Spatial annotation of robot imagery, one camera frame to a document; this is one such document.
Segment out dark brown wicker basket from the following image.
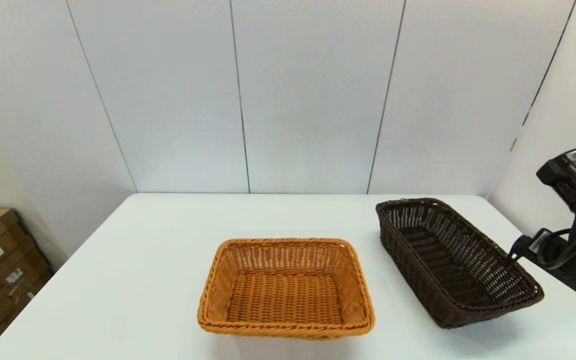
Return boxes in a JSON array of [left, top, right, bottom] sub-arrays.
[[375, 198, 545, 329]]

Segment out orange wicker basket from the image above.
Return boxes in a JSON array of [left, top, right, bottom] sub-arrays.
[[197, 237, 376, 341]]

